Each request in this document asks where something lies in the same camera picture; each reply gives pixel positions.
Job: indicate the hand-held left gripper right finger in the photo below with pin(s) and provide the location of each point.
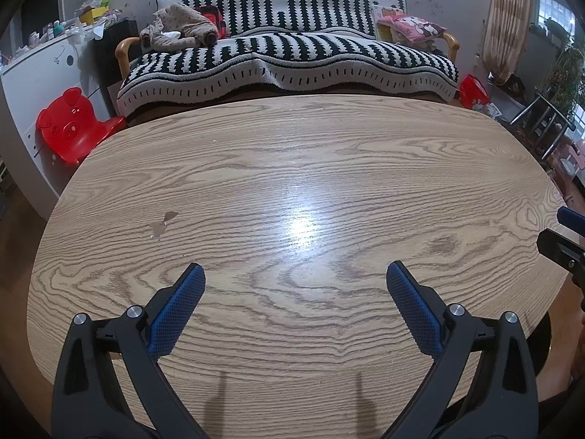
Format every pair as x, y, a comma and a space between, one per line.
413, 308

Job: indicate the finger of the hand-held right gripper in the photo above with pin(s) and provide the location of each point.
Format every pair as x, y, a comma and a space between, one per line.
562, 249
573, 219

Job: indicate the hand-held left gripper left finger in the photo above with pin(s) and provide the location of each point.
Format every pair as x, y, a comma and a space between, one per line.
178, 311

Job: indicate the metal rack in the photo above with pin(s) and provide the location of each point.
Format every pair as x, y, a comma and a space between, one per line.
544, 114

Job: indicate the green potted plant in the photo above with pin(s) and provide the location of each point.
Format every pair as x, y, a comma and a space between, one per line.
566, 68

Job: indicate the red bag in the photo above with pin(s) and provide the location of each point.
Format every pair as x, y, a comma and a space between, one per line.
473, 91

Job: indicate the window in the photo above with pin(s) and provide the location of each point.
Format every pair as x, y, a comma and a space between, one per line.
553, 9

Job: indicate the beige checked curtain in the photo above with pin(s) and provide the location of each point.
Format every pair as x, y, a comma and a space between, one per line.
507, 18

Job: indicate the red plastic child chair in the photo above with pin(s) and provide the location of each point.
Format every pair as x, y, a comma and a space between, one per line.
68, 123

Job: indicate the pink cartoon pillow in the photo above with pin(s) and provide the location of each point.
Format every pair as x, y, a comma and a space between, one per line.
411, 27

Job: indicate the black cabinet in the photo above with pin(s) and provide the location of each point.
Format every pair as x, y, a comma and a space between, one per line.
109, 55

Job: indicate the sofa with striped cover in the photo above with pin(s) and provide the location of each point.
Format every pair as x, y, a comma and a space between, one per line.
297, 59

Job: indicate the white cabinet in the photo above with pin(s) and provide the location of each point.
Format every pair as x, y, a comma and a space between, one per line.
41, 68

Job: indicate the cartoon printed cushion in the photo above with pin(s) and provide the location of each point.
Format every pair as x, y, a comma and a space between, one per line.
386, 11

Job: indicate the brown clothes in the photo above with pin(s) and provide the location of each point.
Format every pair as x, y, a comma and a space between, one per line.
183, 25

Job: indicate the red pillow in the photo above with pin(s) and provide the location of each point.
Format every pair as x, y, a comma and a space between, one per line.
218, 20

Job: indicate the yellow box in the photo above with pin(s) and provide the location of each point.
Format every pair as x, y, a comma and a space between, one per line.
93, 13

